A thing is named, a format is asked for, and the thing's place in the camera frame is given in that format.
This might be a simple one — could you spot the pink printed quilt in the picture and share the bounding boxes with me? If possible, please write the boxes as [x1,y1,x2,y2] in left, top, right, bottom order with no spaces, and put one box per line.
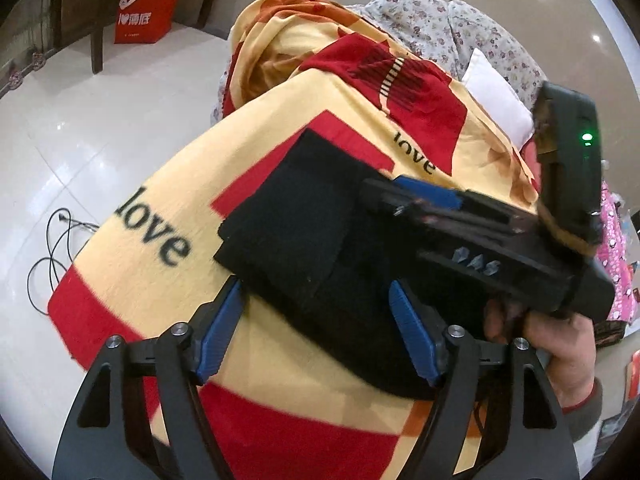
[597,180,634,322]

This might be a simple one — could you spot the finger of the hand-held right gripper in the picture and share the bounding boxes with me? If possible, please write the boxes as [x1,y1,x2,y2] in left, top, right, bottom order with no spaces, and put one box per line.
[359,179,522,242]
[392,175,464,210]

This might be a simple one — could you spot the grey floral bed cover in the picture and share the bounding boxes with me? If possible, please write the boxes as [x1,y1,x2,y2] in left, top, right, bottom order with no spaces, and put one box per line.
[207,0,551,126]

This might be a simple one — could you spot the dark carved wooden cabinet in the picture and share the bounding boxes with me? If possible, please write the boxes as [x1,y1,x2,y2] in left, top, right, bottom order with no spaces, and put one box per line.
[0,0,66,96]

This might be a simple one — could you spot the white pillow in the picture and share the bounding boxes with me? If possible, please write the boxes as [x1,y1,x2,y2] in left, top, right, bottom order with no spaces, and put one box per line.
[460,49,535,143]

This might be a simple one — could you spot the black cable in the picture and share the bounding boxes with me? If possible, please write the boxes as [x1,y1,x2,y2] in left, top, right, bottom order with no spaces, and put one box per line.
[27,209,101,317]

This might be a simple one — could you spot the person's right forearm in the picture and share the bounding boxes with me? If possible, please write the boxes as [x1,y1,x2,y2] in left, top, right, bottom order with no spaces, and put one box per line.
[560,377,604,447]

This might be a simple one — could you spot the dark wooden chair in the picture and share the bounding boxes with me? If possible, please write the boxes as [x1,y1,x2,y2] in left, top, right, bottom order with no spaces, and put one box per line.
[52,0,236,75]

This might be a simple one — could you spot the red shopping bag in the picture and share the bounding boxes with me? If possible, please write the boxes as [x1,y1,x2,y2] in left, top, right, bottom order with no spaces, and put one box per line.
[114,0,181,45]

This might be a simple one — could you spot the person's right hand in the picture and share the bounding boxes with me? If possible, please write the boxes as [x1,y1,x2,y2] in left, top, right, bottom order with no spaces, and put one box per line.
[482,295,597,408]

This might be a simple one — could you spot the black pants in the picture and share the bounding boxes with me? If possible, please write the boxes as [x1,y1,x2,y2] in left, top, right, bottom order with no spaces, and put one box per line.
[212,127,493,401]

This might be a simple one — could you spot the red yellow printed blanket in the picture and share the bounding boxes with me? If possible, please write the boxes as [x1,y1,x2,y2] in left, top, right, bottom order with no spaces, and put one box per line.
[47,0,546,480]

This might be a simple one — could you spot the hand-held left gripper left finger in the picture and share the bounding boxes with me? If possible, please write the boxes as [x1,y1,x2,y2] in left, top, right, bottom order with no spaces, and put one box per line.
[51,275,248,480]

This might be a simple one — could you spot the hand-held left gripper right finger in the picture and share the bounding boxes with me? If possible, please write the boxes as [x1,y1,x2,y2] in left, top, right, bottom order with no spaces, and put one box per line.
[387,280,581,480]

